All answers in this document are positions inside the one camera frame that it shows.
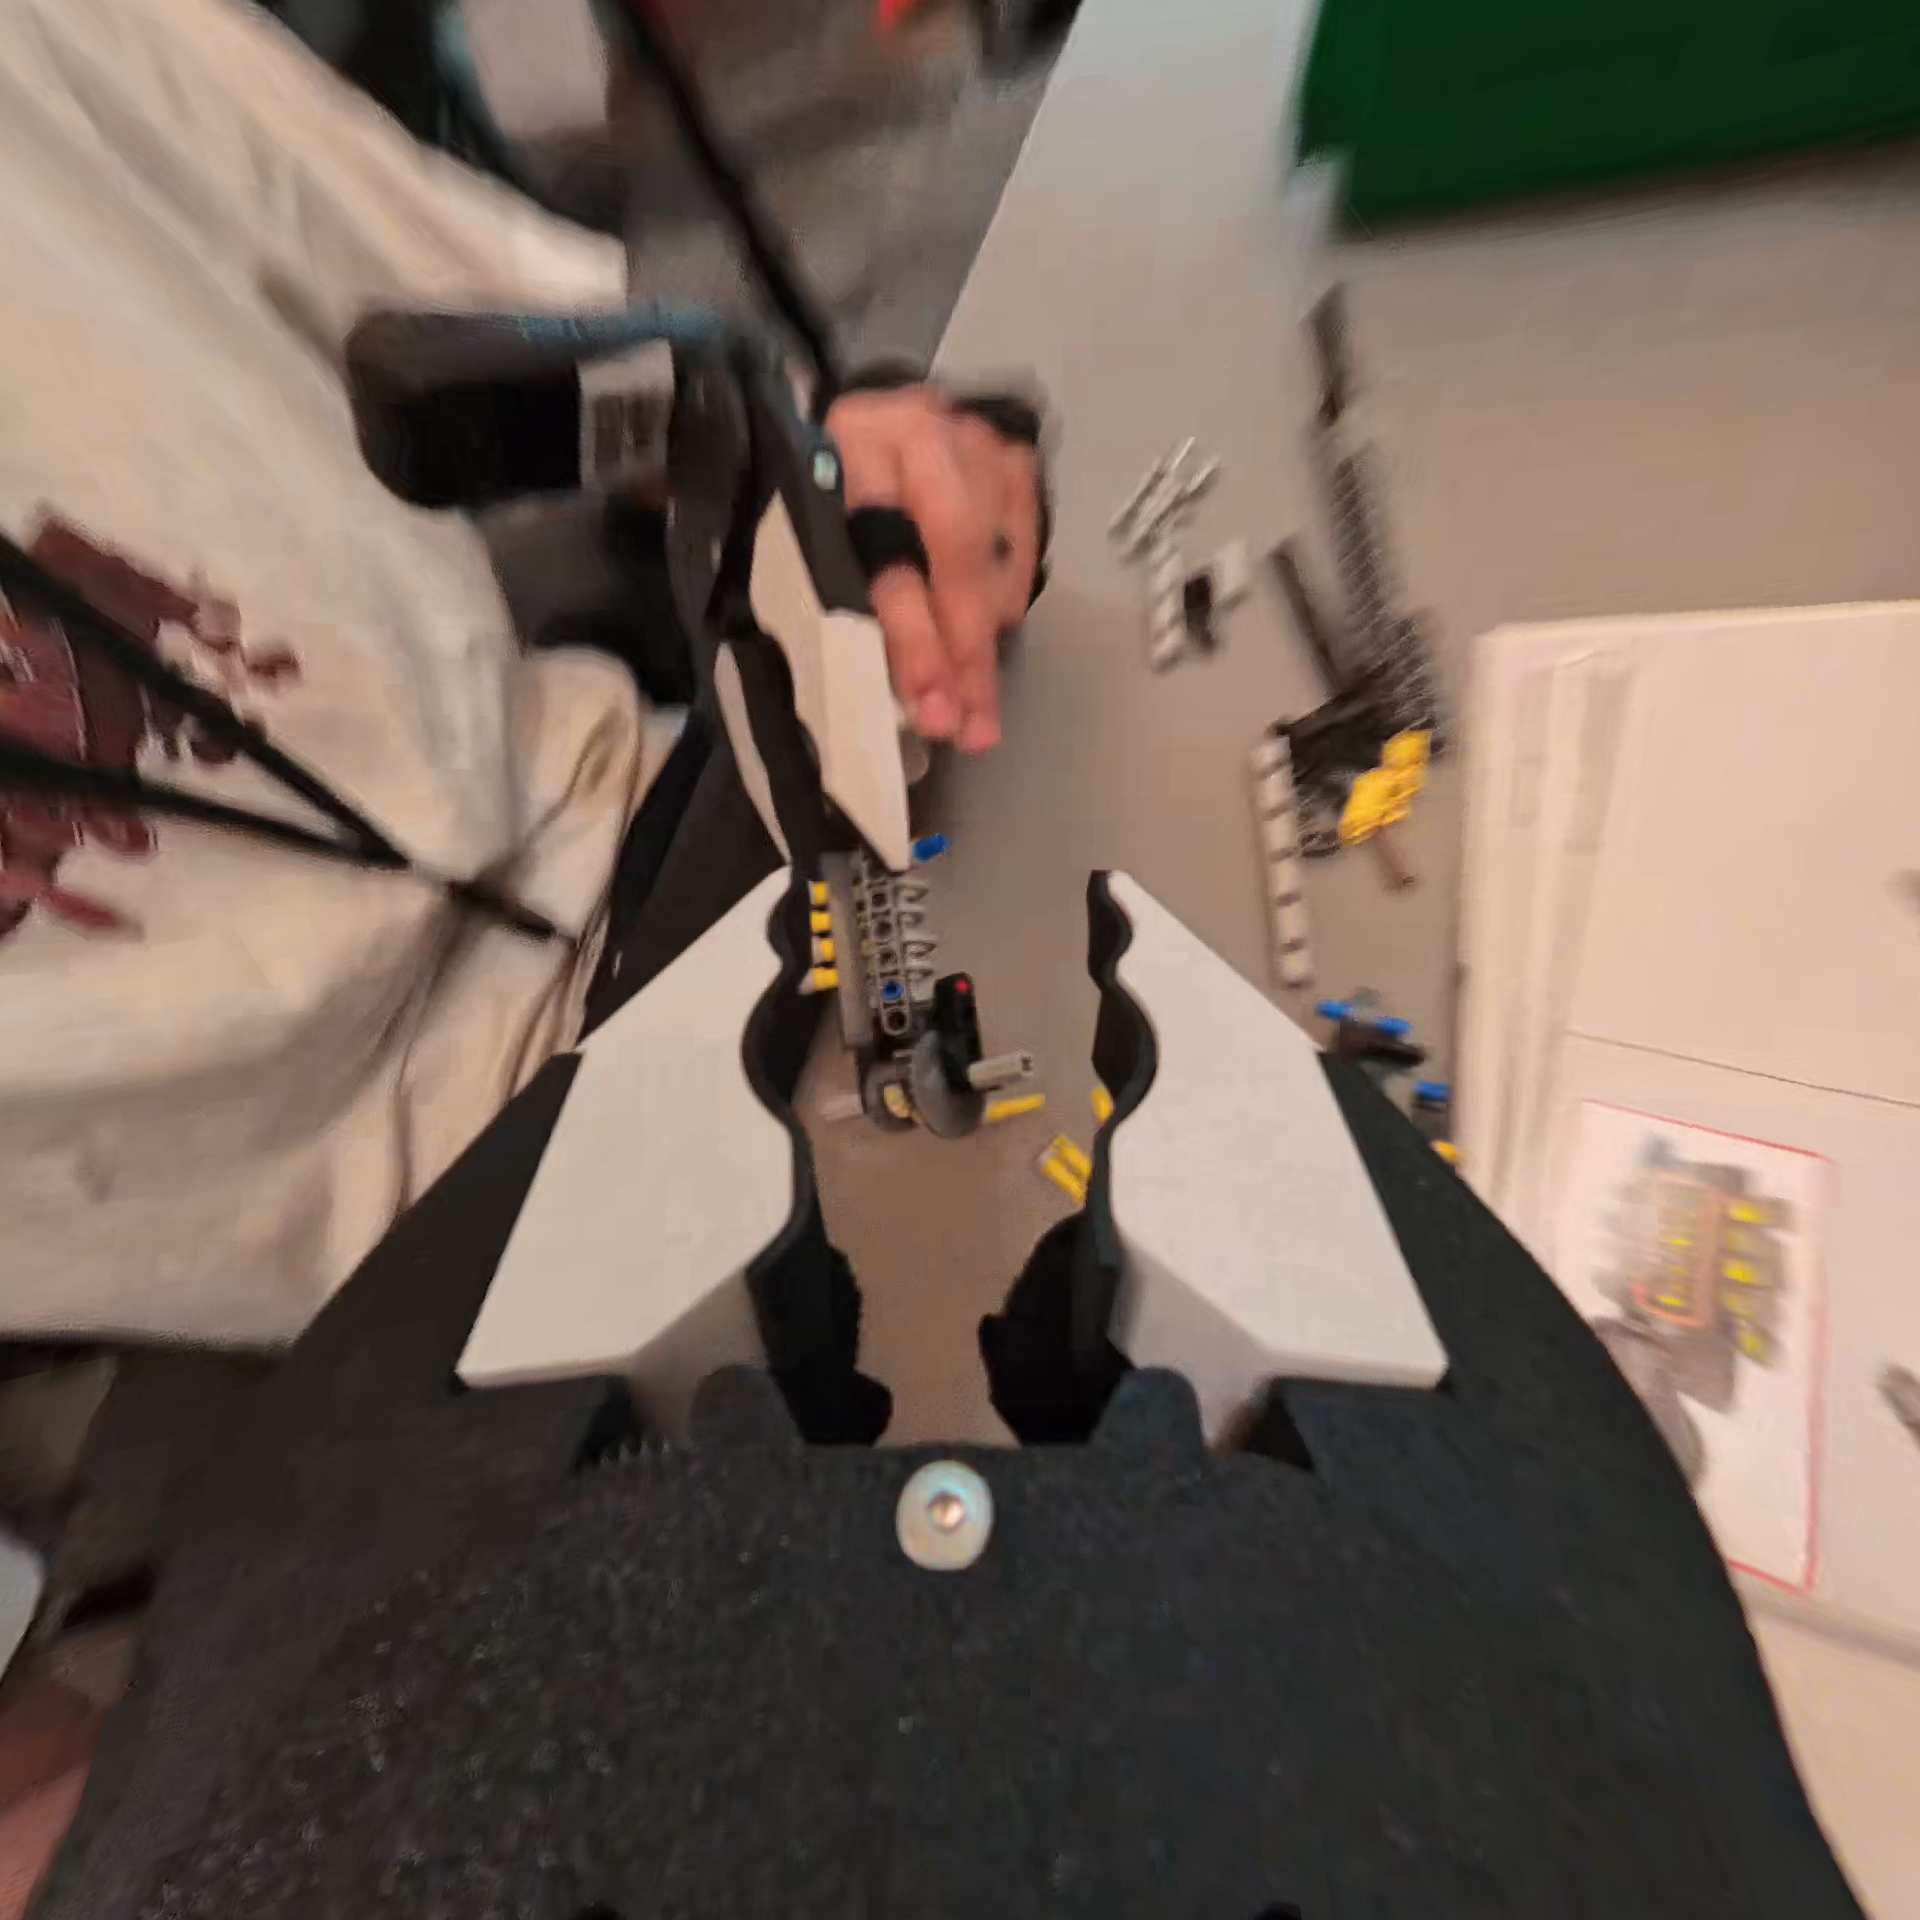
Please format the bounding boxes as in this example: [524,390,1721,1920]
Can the building instruction booklet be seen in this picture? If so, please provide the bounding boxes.
[1456,600,1920,1653]

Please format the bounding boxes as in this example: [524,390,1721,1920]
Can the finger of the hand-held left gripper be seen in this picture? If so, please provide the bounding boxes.
[713,642,830,866]
[747,515,921,874]

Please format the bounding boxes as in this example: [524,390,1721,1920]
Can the green plastic bin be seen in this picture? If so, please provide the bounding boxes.
[1296,0,1920,227]

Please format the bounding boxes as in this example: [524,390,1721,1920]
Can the small white blue toy piece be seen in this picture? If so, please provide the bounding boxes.
[1107,434,1255,672]

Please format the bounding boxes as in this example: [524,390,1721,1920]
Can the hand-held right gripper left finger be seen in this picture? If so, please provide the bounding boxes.
[456,871,818,1446]

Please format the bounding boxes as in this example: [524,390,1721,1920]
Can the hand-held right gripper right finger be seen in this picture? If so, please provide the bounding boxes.
[1089,871,1452,1449]

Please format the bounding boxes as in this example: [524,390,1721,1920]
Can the grey toy beam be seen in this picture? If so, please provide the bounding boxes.
[1249,736,1320,985]

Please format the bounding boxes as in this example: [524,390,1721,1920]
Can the pile of yellow toy pins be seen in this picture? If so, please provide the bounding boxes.
[1036,1088,1120,1203]

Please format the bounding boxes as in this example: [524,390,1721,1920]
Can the black toy gear assembly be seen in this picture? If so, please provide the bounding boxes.
[795,833,1046,1143]

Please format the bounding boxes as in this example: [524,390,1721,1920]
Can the partly built toy chassis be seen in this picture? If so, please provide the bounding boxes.
[1316,984,1466,1173]

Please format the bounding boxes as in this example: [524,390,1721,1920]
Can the long black toy beam assembly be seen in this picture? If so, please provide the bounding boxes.
[1267,287,1450,887]

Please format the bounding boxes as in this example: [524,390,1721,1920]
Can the person's left hand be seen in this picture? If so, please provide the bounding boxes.
[826,383,1051,752]

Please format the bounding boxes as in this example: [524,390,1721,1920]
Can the black shoulder strap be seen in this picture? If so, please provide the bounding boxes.
[0,744,566,941]
[0,534,415,874]

